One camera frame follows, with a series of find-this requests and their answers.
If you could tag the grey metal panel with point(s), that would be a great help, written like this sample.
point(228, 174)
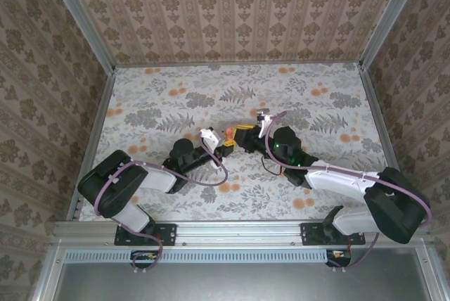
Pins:
point(228, 283)

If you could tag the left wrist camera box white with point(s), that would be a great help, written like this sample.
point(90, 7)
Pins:
point(210, 137)

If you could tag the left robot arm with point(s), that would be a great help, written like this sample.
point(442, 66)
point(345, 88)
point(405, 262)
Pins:
point(109, 181)

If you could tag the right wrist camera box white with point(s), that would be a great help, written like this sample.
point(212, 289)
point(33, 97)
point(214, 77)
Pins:
point(263, 123)

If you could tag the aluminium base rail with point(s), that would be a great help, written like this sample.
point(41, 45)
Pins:
point(239, 232)

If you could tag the aluminium frame post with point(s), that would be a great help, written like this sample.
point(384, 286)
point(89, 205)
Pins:
point(389, 16)
point(81, 16)

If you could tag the floral patterned table cover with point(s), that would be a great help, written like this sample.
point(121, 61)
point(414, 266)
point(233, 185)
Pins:
point(246, 195)

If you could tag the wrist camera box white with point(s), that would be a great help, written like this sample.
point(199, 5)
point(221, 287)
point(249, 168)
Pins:
point(210, 137)
point(263, 123)

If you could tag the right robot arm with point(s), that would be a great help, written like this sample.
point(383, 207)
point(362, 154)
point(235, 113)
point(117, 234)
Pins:
point(393, 206)

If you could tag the aluminium side rail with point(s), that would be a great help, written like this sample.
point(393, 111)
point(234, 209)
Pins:
point(98, 121)
point(380, 121)

